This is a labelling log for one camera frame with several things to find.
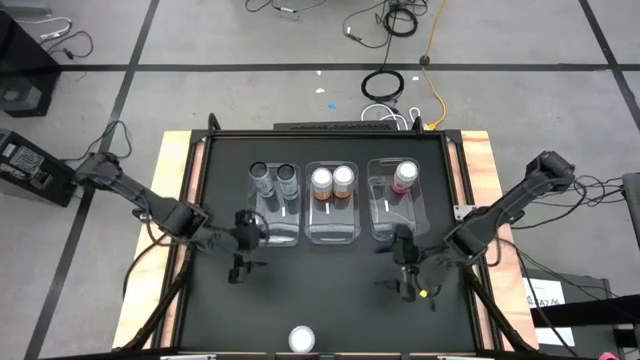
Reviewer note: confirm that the blank white paper sheet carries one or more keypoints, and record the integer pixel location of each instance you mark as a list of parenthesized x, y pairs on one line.
[(555, 336)]

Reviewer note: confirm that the black cabinet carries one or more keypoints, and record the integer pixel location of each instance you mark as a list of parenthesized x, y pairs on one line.
[(25, 50)]

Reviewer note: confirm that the silver angle bracket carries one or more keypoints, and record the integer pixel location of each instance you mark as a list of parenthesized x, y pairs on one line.
[(461, 212)]

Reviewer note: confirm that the pink and white soda can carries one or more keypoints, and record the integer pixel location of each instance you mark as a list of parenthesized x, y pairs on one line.
[(406, 171)]

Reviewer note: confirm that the orange and white soda can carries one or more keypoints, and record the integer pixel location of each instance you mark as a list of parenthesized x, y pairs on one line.
[(343, 175), (321, 176)]

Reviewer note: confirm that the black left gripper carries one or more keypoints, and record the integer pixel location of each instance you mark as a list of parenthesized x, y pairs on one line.
[(245, 232)]

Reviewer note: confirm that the black computer case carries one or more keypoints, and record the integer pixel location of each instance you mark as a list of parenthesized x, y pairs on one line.
[(35, 170)]

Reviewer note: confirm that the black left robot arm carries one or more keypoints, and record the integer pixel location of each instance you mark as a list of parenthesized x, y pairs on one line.
[(150, 205)]

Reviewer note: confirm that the silver extrusion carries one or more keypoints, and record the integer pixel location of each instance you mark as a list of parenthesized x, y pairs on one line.
[(187, 357)]

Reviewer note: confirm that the wooden base board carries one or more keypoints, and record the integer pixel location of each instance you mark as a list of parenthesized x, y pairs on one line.
[(172, 150)]

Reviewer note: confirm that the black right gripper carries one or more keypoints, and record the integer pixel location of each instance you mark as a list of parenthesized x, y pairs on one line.
[(406, 245)]

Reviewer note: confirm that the silver soda can black lid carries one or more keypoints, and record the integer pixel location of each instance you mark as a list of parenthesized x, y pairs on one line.
[(286, 173), (259, 171)]

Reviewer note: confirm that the soda can with white lid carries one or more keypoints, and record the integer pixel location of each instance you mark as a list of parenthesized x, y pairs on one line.
[(302, 339)]

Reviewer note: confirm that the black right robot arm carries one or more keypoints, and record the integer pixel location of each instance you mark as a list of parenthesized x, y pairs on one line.
[(505, 205)]

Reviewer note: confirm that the black beam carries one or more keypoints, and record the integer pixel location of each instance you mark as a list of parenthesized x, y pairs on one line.
[(590, 310)]

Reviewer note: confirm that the black table frame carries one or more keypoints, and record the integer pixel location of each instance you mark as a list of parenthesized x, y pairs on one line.
[(325, 134)]

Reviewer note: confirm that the pink object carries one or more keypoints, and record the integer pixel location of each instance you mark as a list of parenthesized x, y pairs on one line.
[(608, 356)]

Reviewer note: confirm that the grey metal post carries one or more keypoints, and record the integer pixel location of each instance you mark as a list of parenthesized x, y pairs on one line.
[(632, 200)]

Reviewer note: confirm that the black floor plug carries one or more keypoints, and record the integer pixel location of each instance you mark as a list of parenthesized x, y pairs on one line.
[(424, 60)]

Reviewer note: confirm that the printed white paper sheet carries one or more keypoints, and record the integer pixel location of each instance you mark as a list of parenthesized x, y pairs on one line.
[(542, 292)]

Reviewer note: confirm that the clear plastic bin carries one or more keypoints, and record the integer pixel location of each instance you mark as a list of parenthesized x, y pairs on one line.
[(332, 225), (280, 225), (395, 215)]

